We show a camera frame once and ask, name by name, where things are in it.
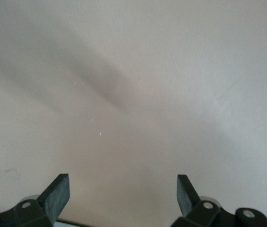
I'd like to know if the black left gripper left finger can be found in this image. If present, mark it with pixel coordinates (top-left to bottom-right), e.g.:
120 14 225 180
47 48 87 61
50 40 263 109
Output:
0 174 71 227

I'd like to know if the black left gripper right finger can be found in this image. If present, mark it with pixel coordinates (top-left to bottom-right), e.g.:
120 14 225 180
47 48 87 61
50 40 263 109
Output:
172 174 267 227

